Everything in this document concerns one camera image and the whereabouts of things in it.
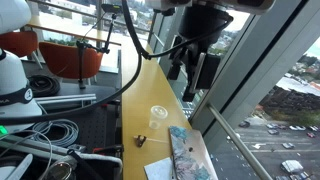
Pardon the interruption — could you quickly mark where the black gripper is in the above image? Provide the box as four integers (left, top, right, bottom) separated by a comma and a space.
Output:
166, 4, 234, 103

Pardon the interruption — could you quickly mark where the clear plastic cup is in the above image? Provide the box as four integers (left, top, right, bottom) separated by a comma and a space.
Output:
148, 105, 169, 131

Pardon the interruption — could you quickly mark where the white straw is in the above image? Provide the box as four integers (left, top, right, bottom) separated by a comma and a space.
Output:
133, 135, 170, 145

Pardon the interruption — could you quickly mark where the black binder clip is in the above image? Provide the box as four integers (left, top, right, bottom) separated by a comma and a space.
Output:
134, 134, 148, 148

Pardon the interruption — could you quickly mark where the metal window handrail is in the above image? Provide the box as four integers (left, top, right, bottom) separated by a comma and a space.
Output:
205, 102, 274, 180

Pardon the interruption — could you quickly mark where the white paper sheet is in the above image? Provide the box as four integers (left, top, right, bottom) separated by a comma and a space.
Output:
143, 157, 174, 180

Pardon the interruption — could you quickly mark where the black perforated breadboard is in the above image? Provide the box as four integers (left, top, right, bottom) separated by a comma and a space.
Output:
33, 105, 122, 152

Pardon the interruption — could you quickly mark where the orange chair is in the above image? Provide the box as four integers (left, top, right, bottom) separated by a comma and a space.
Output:
0, 30, 40, 58
38, 41, 105, 80

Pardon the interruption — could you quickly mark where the round metallic lens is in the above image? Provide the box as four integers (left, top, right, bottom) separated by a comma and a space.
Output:
42, 155, 78, 180

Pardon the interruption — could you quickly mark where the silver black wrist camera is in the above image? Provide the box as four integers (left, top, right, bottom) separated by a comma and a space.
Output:
191, 52, 222, 92

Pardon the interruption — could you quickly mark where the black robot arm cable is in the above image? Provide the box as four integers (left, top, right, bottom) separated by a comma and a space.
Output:
0, 0, 234, 126

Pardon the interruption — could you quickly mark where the red handled clamp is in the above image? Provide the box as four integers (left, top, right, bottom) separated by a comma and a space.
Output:
92, 144, 124, 156
99, 99, 122, 109

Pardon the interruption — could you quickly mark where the black camera on stand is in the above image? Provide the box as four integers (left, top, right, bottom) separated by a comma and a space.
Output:
100, 3, 130, 15

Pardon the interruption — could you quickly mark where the black camera stand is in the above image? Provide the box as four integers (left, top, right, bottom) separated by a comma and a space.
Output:
75, 12, 118, 90

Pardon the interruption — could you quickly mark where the short aluminium extrusion rail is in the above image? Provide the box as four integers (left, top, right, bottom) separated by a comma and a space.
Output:
33, 93, 98, 112

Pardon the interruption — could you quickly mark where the grey coiled cable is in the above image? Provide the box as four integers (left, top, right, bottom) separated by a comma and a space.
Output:
31, 118, 80, 148

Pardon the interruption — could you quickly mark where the black strap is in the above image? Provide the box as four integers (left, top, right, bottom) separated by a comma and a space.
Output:
66, 149, 105, 180

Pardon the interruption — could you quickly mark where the black coiled cable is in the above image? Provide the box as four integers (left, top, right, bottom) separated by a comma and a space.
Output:
27, 74, 62, 98

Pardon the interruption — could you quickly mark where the thin white cable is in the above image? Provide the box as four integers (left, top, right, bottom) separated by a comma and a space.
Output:
0, 129, 54, 180

